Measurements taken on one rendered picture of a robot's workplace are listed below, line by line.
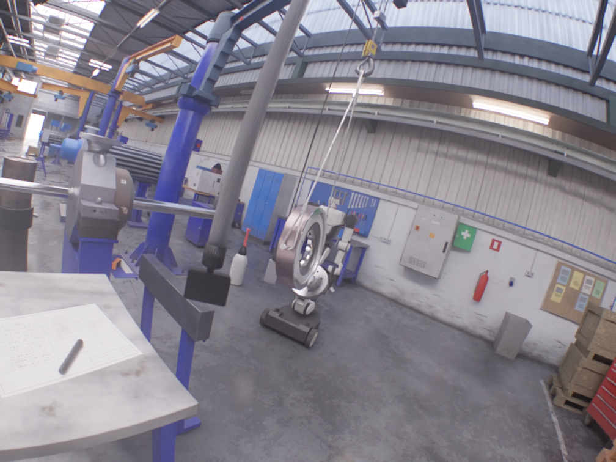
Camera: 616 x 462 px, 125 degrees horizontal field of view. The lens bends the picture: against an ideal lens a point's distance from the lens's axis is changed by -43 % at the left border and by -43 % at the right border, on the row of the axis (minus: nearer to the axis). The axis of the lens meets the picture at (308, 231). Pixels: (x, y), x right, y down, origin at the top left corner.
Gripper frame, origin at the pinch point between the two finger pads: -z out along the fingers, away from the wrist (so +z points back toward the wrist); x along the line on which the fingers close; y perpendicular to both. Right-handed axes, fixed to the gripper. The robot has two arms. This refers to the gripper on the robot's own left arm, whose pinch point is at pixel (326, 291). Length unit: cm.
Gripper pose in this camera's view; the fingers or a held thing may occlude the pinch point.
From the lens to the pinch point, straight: 283.1
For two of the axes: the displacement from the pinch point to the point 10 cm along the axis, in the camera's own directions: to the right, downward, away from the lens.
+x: -2.9, -1.9, -9.4
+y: 8.9, 3.1, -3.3
